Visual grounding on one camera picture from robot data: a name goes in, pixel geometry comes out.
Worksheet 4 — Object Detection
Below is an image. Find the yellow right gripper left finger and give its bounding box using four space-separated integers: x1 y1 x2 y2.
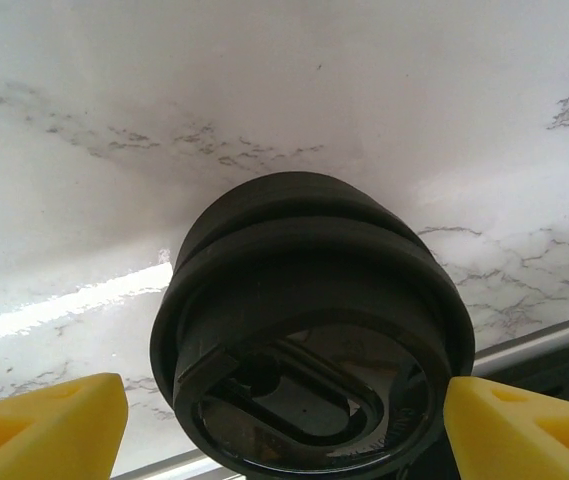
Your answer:
0 372 129 480

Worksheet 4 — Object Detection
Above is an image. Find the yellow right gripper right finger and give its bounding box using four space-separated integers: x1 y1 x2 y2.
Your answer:
442 375 569 480

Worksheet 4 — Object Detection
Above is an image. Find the black round lid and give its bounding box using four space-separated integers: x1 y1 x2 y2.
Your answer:
148 171 476 474

